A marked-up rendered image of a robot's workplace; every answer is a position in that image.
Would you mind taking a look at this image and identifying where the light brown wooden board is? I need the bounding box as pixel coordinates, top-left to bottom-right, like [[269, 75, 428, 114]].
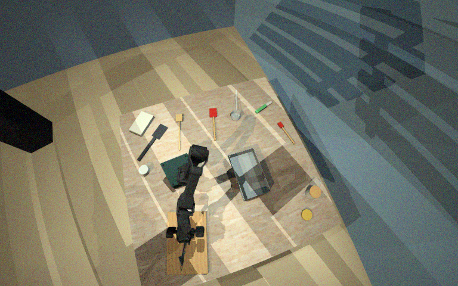
[[166, 211, 208, 275]]

